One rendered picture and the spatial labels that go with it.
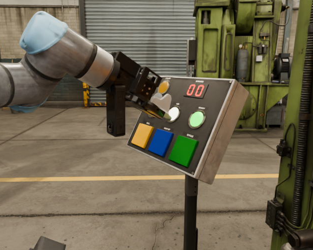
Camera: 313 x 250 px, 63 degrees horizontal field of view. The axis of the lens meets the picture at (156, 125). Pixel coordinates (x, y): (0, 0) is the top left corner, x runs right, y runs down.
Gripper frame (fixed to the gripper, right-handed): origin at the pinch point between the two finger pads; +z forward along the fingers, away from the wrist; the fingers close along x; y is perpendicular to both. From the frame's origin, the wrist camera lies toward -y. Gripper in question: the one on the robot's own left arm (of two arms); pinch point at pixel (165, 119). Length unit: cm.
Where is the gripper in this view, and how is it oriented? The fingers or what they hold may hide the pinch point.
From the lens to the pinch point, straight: 64.6
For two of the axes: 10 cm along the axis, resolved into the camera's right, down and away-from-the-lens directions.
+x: -6.0, -1.8, 7.8
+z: 6.9, 3.7, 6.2
